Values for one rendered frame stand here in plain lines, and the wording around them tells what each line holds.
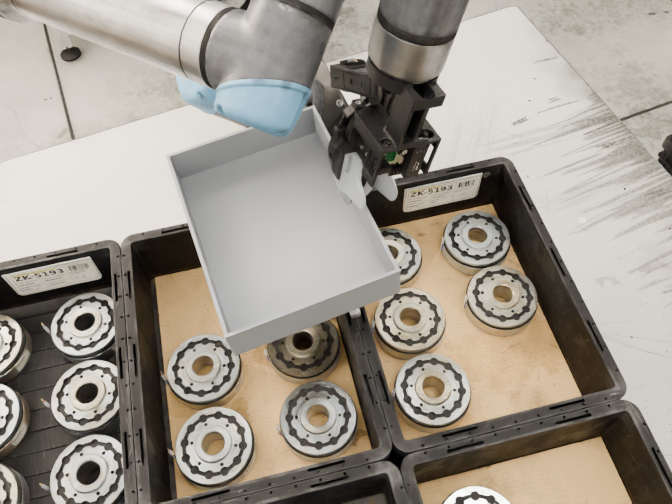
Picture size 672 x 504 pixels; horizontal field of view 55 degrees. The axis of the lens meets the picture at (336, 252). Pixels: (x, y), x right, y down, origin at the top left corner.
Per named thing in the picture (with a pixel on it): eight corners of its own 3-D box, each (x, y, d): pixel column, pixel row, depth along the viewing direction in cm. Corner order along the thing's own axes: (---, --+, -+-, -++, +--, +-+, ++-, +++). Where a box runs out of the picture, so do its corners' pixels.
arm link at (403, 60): (362, 1, 58) (435, -6, 62) (352, 45, 62) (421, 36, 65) (402, 51, 55) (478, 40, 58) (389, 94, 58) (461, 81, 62)
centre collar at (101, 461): (68, 461, 83) (66, 460, 82) (106, 449, 84) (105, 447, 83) (72, 499, 80) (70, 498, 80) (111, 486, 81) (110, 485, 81)
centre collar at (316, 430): (295, 405, 86) (295, 403, 85) (330, 394, 87) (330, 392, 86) (305, 440, 83) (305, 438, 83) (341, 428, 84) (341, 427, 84)
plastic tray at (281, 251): (176, 179, 85) (165, 155, 81) (317, 131, 88) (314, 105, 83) (235, 356, 71) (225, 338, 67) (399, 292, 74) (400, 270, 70)
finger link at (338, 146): (326, 182, 73) (343, 122, 66) (320, 172, 73) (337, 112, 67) (362, 175, 75) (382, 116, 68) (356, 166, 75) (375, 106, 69)
